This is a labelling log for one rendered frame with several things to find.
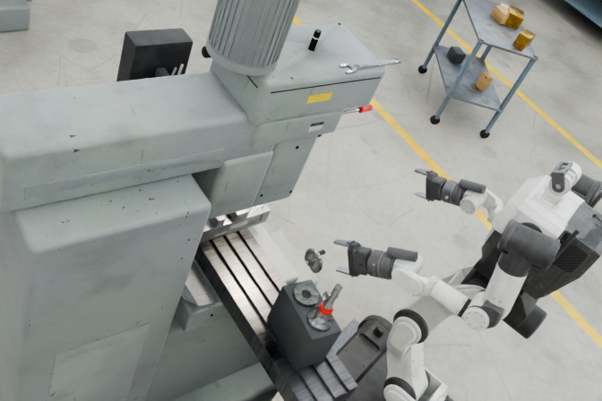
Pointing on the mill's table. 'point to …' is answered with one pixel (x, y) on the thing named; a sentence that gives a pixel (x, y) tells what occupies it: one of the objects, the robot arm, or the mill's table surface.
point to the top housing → (306, 77)
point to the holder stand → (302, 325)
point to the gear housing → (296, 128)
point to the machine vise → (222, 225)
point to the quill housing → (284, 169)
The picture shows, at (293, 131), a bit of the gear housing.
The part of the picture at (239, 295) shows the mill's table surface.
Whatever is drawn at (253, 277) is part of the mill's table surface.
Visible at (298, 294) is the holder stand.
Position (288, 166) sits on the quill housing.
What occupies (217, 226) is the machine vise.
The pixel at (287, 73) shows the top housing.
